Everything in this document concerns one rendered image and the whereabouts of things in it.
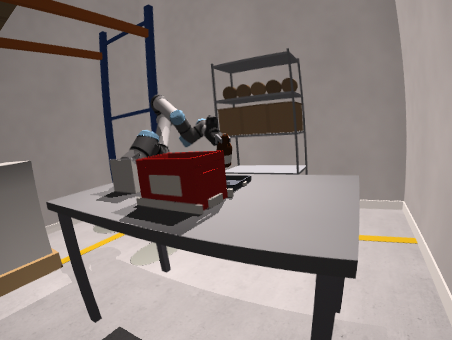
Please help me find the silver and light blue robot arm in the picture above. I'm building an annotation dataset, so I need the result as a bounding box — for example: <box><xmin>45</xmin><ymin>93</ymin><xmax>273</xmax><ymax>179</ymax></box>
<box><xmin>120</xmin><ymin>94</ymin><xmax>205</xmax><ymax>163</ymax></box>

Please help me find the red plastic crate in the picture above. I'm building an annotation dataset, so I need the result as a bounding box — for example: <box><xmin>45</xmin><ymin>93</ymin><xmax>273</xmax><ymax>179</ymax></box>
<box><xmin>136</xmin><ymin>151</ymin><xmax>228</xmax><ymax>211</ymax></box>

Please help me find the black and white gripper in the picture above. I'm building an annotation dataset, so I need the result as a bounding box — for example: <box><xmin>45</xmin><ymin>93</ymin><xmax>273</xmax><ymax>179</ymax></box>
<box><xmin>202</xmin><ymin>115</ymin><xmax>223</xmax><ymax>146</ymax></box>

